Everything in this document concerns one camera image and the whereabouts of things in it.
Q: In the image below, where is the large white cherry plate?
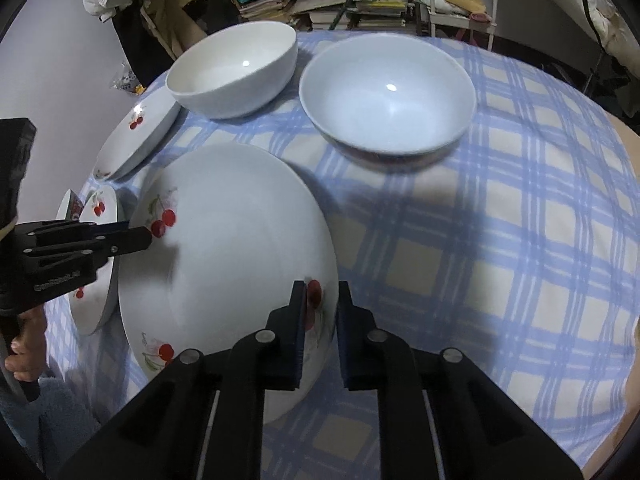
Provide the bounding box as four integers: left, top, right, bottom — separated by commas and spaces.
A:
118, 142, 338, 422

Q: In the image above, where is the plain white bowl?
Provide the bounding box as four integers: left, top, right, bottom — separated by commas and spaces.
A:
166, 21, 298, 120

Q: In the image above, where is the white bowl red pattern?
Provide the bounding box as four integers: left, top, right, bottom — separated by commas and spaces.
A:
298, 32, 477, 171

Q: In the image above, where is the person's left hand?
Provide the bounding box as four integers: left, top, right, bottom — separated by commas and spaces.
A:
4, 304, 48, 382

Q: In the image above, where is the small red patterned bowl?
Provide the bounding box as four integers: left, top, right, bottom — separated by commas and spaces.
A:
55, 188, 85, 221

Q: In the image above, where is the small white cherry plate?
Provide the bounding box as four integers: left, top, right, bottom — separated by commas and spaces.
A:
67, 185, 126, 337

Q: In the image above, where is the white cherry plate far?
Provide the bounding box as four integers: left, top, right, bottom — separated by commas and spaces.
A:
93, 86, 181, 181

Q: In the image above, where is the blue checked tablecloth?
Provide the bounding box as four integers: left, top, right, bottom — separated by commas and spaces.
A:
43, 29, 640, 480

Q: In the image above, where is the stack of books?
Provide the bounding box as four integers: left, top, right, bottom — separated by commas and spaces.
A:
240, 0, 409, 29

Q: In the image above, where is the white rolling cart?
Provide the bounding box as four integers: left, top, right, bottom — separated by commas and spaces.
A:
416, 0, 498, 51

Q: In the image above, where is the white bedding bundle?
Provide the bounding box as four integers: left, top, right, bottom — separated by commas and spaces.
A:
552, 0, 640, 78

